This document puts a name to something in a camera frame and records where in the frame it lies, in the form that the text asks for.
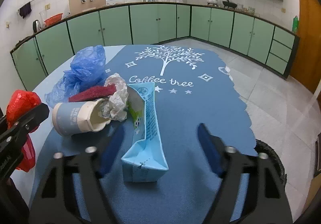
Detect electric kettle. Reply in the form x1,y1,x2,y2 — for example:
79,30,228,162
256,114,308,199
32,20,42,33

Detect blue coffee tree tablecloth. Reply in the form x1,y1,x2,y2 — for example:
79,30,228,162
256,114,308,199
28,44,258,224

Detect dark red scouring pad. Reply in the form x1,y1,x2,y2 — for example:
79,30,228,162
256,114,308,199
68,84,116,102

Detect paper coffee cup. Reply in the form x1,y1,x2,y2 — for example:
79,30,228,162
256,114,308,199
52,98,111,137

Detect white pot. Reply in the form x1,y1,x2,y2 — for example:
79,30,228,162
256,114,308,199
207,0,218,7

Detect dark towel on rail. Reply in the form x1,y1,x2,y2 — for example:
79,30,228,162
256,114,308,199
18,2,31,19

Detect green lower kitchen cabinets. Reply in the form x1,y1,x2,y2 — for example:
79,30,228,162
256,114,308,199
10,2,300,91

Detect crumpled white tissue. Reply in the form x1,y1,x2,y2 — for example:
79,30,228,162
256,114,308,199
98,73,129,122

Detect blue plastic bag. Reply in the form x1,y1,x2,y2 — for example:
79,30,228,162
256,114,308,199
45,45,107,108

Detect black trash bin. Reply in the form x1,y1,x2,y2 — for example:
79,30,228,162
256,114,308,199
254,139,287,188

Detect light blue milk carton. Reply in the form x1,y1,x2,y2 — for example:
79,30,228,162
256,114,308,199
121,82,169,183

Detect wooden door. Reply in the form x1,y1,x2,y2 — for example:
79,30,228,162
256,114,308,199
290,0,321,93

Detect red basin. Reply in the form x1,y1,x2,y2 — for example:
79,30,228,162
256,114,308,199
45,13,63,26

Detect green bottle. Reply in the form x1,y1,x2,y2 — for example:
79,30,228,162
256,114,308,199
292,15,299,34

